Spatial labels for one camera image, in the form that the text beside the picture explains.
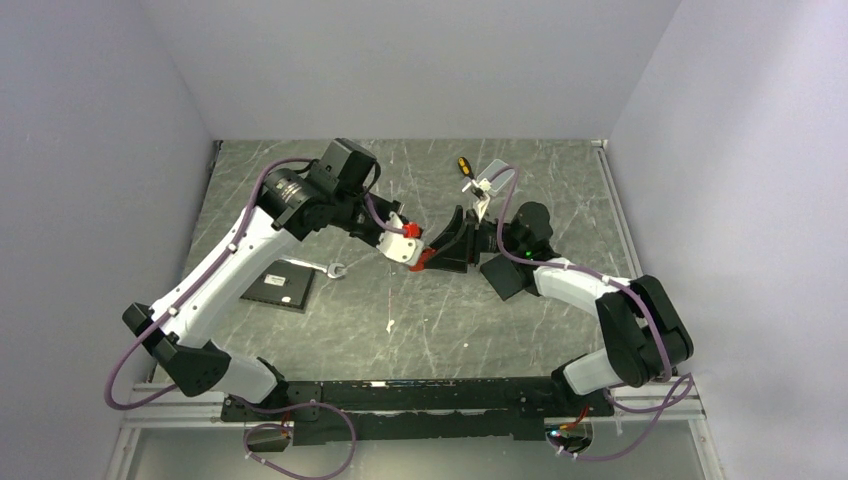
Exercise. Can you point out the aluminium frame rail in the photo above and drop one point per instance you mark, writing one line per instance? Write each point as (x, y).
(175, 410)

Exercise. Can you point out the white square box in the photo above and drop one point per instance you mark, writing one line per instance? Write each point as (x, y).
(498, 174)

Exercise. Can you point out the black box with label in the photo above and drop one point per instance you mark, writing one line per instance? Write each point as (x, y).
(283, 285)

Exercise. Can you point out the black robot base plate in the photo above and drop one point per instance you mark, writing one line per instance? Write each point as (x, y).
(327, 411)

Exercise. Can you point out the yellow black screwdriver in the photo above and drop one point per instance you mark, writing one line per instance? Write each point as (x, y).
(465, 167)

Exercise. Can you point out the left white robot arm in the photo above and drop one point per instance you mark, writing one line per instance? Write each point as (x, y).
(291, 199)

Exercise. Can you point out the black flat rectangular pad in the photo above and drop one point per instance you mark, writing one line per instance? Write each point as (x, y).
(509, 278)

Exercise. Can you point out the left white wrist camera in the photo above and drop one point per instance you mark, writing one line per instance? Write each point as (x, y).
(401, 243)

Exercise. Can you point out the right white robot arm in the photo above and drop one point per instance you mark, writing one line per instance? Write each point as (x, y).
(644, 336)

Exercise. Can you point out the silver open-end wrench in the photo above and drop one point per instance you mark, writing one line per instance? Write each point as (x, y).
(332, 271)

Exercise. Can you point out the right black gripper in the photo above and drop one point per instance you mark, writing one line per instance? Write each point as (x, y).
(462, 237)

